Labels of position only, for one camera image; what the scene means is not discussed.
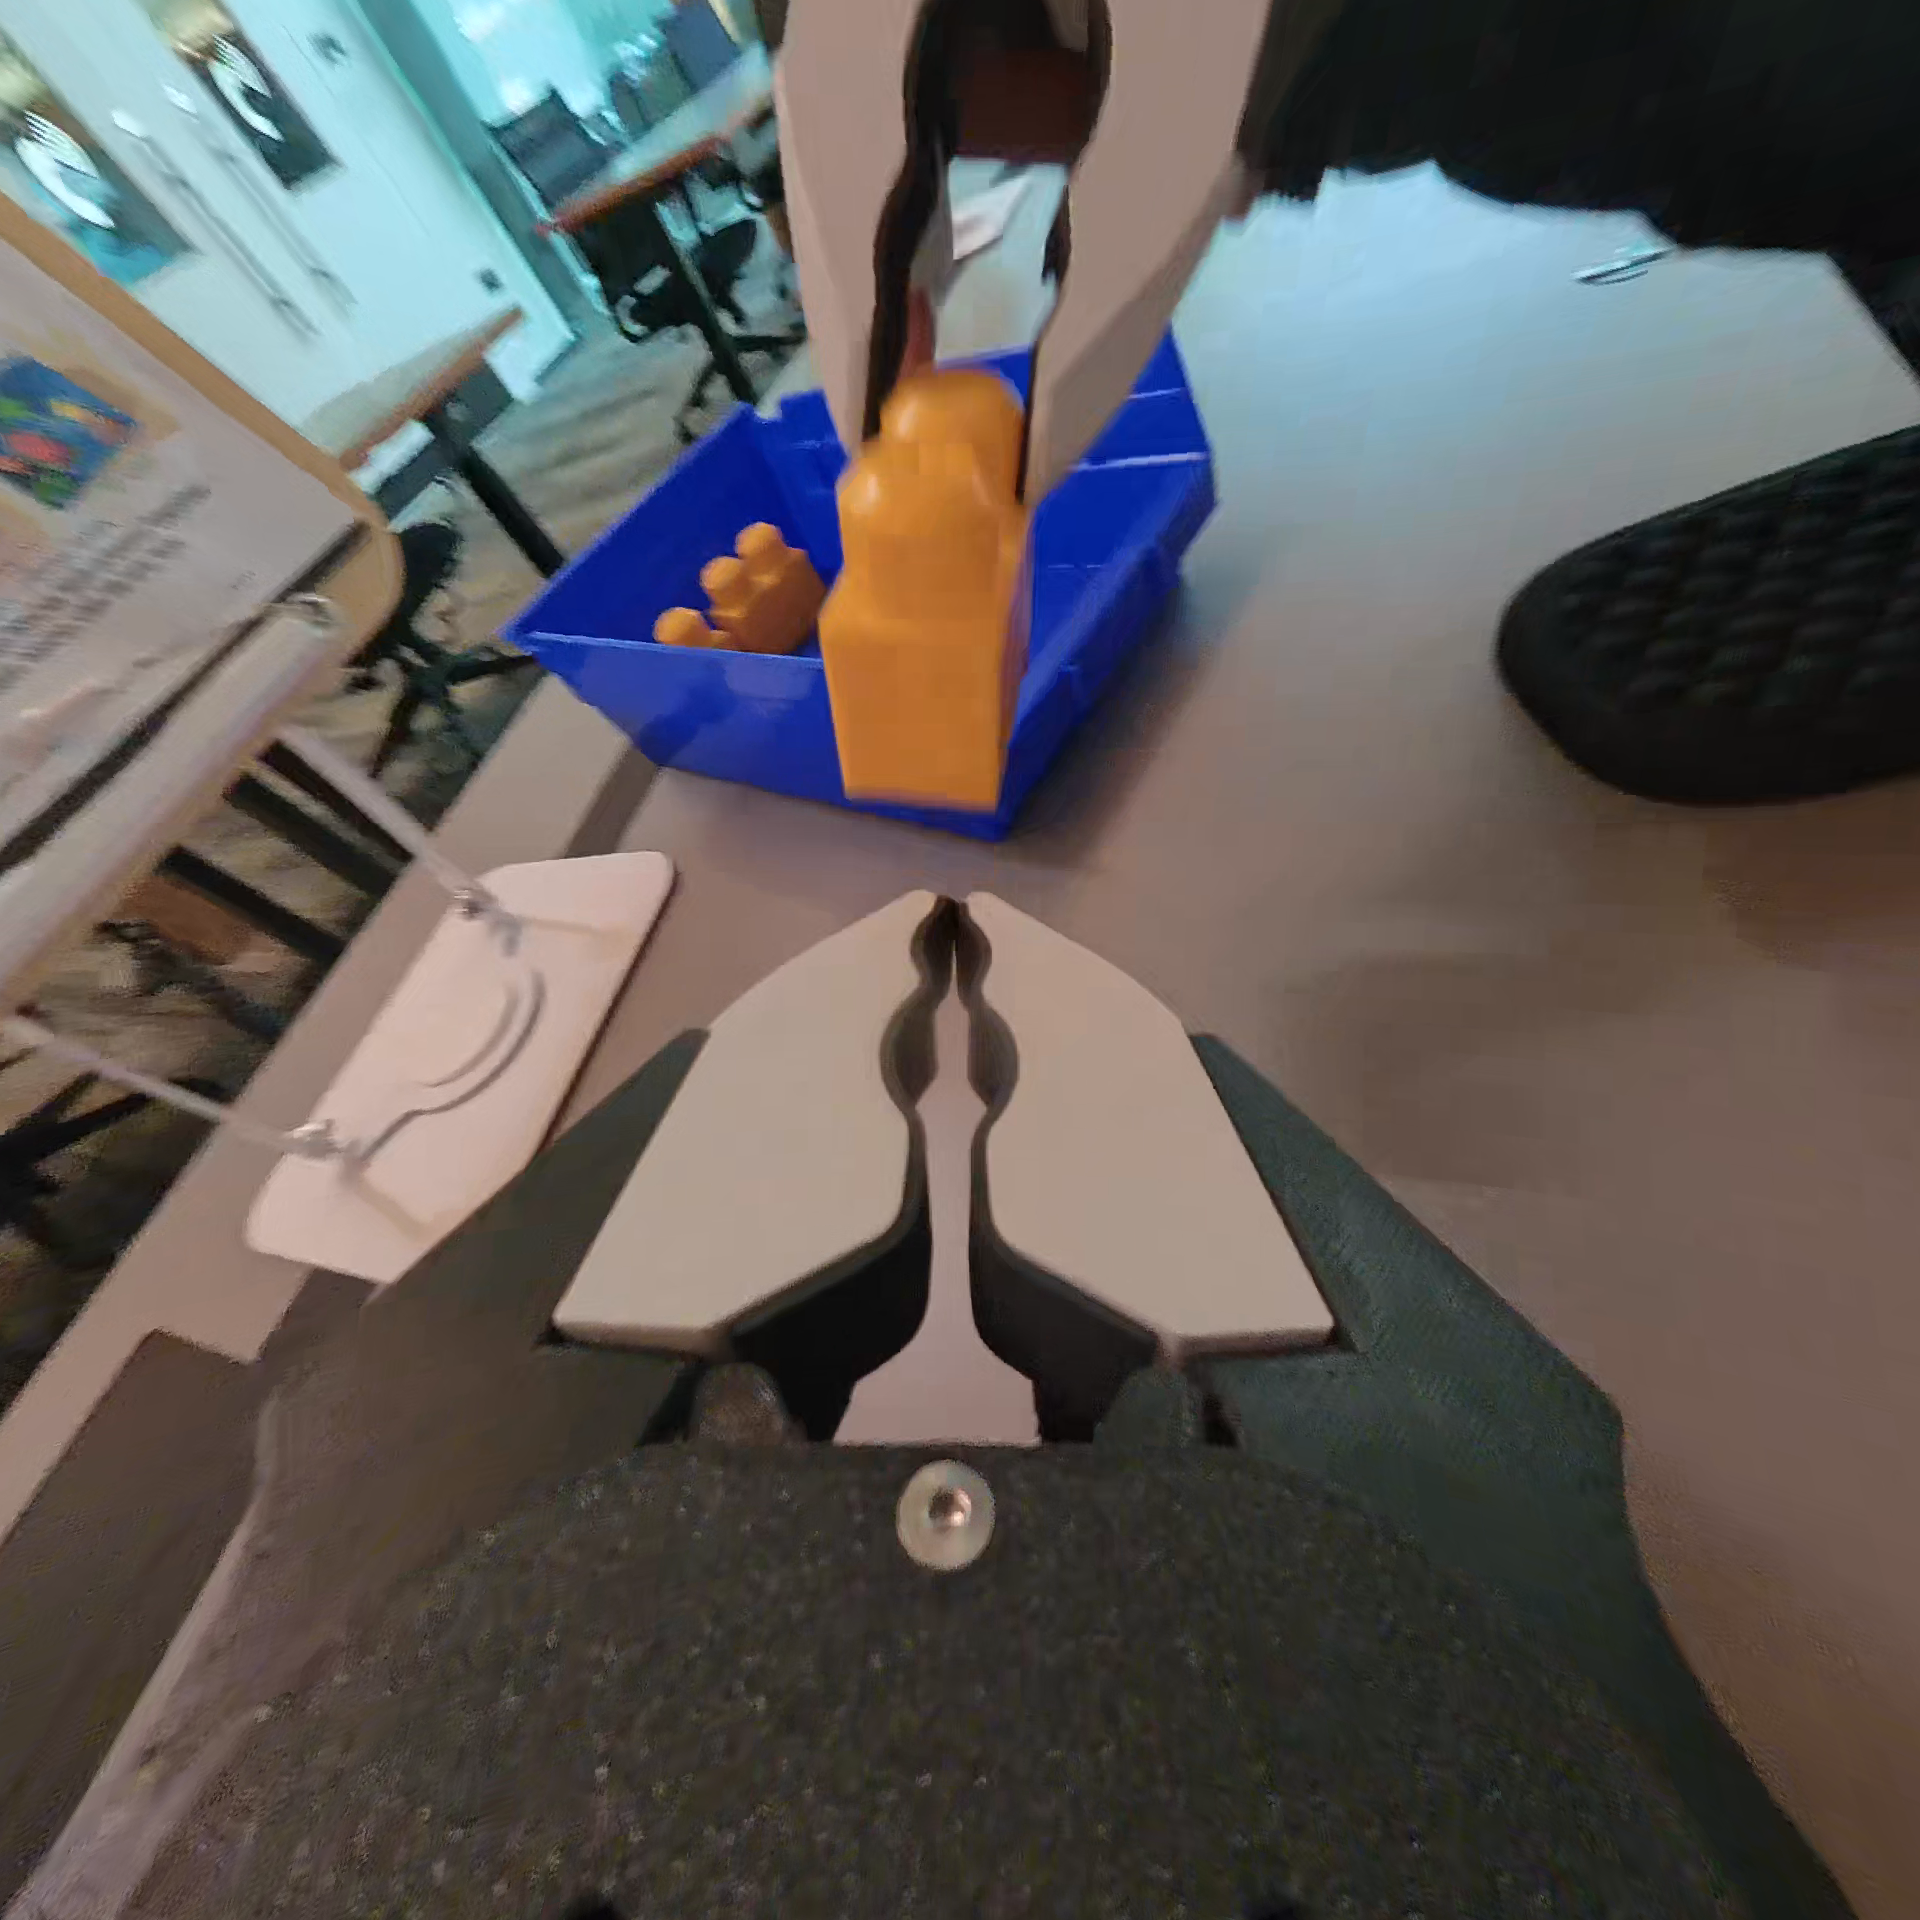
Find printed instruction sheet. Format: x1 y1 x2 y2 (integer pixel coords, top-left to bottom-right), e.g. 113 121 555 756
0 240 361 849

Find black rounded pad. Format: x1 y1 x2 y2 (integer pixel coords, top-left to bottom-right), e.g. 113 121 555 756
1493 424 1920 808

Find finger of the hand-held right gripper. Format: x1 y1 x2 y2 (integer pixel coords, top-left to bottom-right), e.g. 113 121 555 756
771 0 965 452
1023 0 1265 499

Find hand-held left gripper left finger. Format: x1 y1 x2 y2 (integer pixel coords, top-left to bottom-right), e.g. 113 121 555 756
552 891 962 1439

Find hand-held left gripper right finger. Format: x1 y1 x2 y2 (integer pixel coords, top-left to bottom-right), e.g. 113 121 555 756
953 891 1339 1446

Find blue bin with block pile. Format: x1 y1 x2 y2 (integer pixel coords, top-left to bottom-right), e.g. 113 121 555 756
502 330 1220 841

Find wooden desk behind stand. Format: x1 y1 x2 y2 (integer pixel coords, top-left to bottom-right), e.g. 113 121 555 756
300 306 570 580

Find instruction sheet on white stand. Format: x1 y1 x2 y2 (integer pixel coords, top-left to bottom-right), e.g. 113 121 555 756
0 194 678 1284

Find person's right hand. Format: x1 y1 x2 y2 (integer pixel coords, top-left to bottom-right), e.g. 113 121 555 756
956 44 1100 161

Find long wooden desk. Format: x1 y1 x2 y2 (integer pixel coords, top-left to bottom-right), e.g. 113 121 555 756
541 44 786 407

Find person's right forearm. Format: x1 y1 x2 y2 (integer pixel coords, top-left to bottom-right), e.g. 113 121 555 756
1242 0 1920 377

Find black office chair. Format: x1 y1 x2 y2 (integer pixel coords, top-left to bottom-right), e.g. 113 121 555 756
494 90 803 349

